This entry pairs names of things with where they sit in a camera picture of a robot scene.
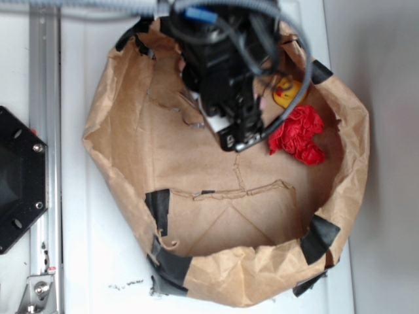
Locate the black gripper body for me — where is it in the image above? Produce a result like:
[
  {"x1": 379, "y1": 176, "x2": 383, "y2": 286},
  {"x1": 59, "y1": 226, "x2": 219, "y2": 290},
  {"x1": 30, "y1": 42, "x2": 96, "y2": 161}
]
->
[{"x1": 178, "y1": 19, "x2": 280, "y2": 152}]

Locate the grey braided cable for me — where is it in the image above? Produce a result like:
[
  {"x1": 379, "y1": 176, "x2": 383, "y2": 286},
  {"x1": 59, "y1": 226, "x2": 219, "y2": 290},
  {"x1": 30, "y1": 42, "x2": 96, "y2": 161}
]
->
[{"x1": 58, "y1": 0, "x2": 314, "y2": 138}]

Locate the brown paper bag tray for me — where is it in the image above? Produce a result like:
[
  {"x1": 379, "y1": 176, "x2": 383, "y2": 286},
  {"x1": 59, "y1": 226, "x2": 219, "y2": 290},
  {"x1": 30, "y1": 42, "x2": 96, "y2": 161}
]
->
[{"x1": 82, "y1": 20, "x2": 370, "y2": 307}]

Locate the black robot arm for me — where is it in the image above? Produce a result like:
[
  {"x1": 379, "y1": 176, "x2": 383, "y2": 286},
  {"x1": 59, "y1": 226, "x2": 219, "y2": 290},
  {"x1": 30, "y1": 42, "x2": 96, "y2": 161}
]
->
[{"x1": 160, "y1": 1, "x2": 280, "y2": 152}]

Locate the yellow rubber duck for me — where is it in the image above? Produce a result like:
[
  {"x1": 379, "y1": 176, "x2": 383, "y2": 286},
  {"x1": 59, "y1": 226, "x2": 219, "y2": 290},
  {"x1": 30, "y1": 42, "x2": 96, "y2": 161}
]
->
[{"x1": 272, "y1": 75, "x2": 302, "y2": 109}]

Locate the red crumpled paper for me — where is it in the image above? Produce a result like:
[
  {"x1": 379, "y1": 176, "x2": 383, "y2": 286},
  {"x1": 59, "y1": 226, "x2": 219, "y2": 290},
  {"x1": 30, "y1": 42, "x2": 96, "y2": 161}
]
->
[{"x1": 268, "y1": 105, "x2": 325, "y2": 166}]

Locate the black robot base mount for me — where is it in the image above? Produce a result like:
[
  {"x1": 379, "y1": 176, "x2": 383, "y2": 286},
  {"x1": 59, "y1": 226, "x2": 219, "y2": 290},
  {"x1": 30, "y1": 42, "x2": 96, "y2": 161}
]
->
[{"x1": 1, "y1": 106, "x2": 48, "y2": 254}]

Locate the aluminium rail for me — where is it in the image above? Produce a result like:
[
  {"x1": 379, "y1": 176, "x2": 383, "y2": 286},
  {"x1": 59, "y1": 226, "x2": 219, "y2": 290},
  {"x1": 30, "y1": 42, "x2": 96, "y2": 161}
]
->
[{"x1": 29, "y1": 4, "x2": 64, "y2": 313}]

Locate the metal corner bracket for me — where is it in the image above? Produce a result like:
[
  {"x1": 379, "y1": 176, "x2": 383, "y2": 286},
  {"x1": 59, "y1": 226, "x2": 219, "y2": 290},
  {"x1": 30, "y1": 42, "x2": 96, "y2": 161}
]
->
[{"x1": 16, "y1": 274, "x2": 58, "y2": 314}]

